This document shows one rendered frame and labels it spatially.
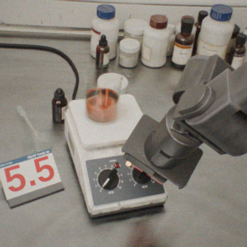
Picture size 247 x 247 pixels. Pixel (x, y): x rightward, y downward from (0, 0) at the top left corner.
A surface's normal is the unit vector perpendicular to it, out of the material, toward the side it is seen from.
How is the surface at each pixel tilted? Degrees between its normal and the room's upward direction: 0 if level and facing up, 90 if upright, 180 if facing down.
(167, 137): 101
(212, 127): 94
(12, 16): 90
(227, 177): 0
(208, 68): 55
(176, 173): 30
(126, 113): 0
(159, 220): 0
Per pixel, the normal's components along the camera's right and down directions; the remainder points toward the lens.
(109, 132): 0.07, -0.77
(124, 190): 0.21, -0.36
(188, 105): -0.76, -0.54
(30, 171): 0.37, -0.22
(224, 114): -0.12, 0.67
